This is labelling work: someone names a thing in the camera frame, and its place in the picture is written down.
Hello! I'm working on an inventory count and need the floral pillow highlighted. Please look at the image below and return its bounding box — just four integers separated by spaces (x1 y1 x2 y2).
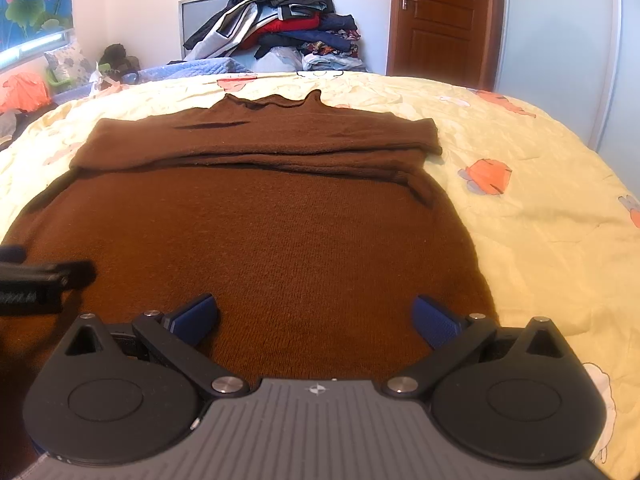
43 40 94 91

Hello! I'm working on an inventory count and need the brown knit sweater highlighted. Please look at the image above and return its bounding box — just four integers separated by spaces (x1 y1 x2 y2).
1 90 496 477

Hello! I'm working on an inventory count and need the yellow cartoon bed quilt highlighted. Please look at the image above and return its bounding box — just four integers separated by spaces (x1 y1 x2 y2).
0 70 640 480

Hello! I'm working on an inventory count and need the white sliding wardrobe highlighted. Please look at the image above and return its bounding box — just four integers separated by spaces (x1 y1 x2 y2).
496 0 639 192

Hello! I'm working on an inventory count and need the lotus flower wall picture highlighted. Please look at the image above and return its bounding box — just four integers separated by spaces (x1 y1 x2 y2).
1 0 74 63

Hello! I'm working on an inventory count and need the grey framed panel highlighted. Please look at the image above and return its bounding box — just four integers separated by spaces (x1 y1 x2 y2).
178 0 228 56

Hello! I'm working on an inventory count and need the dark plush toy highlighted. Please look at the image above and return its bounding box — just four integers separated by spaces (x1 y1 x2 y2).
98 44 140 80

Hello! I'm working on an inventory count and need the orange cloth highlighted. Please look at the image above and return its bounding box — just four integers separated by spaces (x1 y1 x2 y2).
0 73 51 113

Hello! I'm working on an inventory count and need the blue quilted blanket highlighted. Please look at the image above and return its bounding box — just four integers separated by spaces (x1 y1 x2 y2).
52 58 250 105

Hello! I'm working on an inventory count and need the brown wooden door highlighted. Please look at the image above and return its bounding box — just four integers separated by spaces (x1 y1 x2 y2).
386 0 506 90

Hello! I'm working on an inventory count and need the pile of clothes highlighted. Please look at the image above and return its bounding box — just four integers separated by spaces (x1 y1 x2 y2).
182 0 367 73

